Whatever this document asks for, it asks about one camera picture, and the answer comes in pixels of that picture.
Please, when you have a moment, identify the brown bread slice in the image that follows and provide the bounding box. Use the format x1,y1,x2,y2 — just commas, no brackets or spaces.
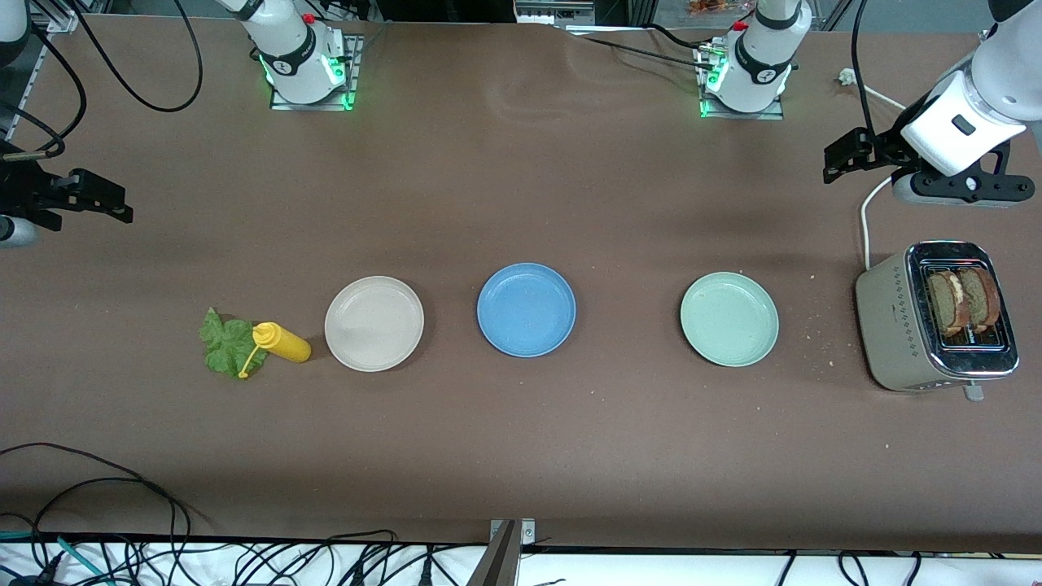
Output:
959,266,1002,333
928,271,970,339

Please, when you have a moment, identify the green lettuce leaf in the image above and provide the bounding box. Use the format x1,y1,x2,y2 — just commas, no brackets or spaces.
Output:
199,307,269,378

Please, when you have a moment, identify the pale green round plate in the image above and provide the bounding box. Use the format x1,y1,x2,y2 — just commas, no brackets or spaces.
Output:
680,271,780,368

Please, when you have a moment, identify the beige round plate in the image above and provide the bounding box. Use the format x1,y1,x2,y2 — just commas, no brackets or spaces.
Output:
324,276,425,373

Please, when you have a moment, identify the blue round plate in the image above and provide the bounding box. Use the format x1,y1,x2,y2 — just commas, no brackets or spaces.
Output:
476,262,577,358

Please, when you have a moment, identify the beige chrome toaster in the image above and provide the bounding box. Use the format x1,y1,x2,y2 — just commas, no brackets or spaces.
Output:
855,240,1020,402

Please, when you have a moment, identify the yellow mustard squeeze bottle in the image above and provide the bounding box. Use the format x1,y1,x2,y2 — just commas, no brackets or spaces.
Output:
239,321,312,380

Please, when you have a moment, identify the white toaster power cord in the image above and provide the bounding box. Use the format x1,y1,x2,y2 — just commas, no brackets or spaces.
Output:
838,69,906,271

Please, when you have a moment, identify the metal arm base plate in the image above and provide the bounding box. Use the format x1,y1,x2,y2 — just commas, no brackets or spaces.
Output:
269,34,363,111
696,41,786,121

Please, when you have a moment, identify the teal cable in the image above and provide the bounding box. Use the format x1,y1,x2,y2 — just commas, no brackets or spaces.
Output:
0,529,111,586

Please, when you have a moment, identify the grey metal bracket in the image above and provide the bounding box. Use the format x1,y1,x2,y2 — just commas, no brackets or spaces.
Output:
466,518,536,586

